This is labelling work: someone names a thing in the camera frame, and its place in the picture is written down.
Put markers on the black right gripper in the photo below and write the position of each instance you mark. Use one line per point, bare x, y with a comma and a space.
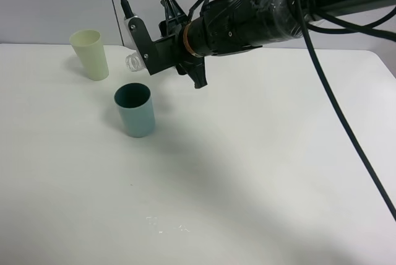
210, 28

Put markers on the teal blue plastic cup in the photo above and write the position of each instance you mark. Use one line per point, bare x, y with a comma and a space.
135, 107

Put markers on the clear green-label water bottle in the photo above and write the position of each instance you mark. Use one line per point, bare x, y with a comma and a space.
135, 63

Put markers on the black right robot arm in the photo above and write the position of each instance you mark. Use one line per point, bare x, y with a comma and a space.
282, 20

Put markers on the pale yellow plastic cup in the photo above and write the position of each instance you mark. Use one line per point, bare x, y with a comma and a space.
89, 48

